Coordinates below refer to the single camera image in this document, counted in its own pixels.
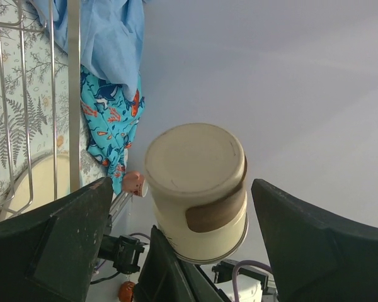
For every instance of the cream steel tumbler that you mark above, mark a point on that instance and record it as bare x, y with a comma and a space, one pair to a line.
196, 174

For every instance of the aluminium frame rail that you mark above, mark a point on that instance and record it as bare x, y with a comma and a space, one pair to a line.
118, 221

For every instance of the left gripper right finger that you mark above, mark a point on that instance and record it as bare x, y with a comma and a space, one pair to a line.
315, 255

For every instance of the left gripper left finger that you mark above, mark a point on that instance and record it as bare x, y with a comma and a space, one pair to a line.
49, 253

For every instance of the floral table mat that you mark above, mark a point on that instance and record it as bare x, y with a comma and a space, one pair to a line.
34, 94

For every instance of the cream and blue plate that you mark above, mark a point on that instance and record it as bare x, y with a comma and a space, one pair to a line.
39, 186

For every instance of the shark print cloth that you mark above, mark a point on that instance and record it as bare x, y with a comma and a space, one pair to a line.
112, 120

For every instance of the pink mug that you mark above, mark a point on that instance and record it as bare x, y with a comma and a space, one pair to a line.
135, 183

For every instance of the light blue shirt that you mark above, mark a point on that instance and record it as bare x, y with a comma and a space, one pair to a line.
112, 34

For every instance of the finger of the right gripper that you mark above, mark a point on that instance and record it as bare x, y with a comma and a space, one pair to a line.
166, 278

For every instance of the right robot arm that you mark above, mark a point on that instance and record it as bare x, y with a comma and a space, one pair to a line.
246, 280

